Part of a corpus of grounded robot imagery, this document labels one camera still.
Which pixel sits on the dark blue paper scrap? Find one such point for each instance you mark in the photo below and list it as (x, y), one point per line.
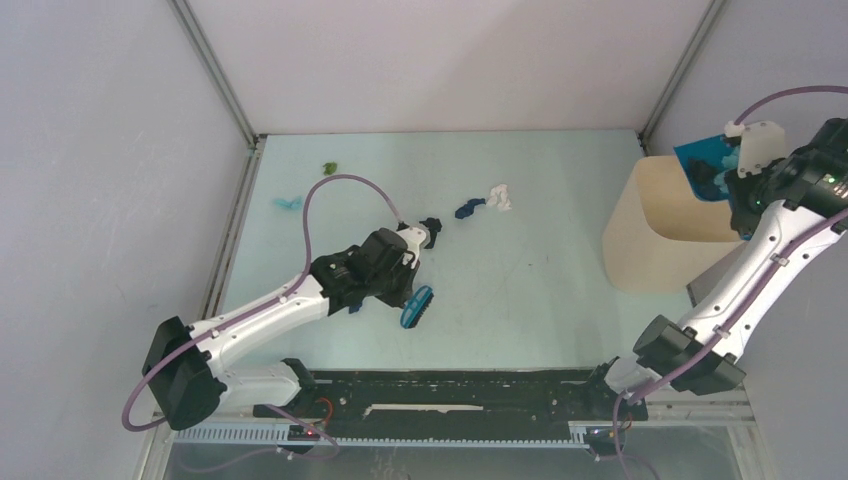
(468, 208)

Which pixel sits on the white paper scrap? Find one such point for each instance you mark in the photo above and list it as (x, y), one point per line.
(499, 198)

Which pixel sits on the blue dustpan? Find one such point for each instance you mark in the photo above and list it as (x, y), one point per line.
(710, 149)

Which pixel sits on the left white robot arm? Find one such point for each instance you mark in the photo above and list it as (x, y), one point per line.
(191, 368)

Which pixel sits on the black paper scrap centre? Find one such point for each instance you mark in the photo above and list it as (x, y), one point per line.
(433, 227)

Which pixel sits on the black paper scrap right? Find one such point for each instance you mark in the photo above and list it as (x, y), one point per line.
(700, 172)

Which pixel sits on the white cable duct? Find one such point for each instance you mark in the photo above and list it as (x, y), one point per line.
(287, 434)

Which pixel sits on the right aluminium frame post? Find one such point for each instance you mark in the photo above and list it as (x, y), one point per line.
(699, 38)

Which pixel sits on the left aluminium frame post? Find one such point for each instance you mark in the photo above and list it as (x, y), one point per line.
(203, 48)

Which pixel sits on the cream waste bin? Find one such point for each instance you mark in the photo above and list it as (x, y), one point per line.
(660, 236)

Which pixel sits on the aluminium frame post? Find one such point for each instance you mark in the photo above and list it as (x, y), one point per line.
(699, 38)
(203, 48)

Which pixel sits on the blue hand brush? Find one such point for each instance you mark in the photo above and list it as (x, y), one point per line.
(416, 306)

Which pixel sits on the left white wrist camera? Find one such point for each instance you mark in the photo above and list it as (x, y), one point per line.
(416, 237)

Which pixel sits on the teal paper scrap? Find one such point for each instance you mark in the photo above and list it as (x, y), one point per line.
(289, 204)
(729, 162)

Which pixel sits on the black paper scrap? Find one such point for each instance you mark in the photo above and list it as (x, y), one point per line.
(433, 227)
(700, 172)

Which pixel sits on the teal paper scrap right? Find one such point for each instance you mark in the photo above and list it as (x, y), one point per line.
(729, 162)

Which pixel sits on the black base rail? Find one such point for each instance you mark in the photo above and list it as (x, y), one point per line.
(455, 404)

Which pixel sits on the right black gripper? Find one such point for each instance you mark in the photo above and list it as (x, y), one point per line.
(743, 219)

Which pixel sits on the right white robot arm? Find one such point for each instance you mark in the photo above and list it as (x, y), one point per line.
(699, 353)

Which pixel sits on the teal paper scrap left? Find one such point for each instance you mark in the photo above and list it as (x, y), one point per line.
(289, 204)

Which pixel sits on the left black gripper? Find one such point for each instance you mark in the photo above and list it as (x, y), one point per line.
(399, 297)

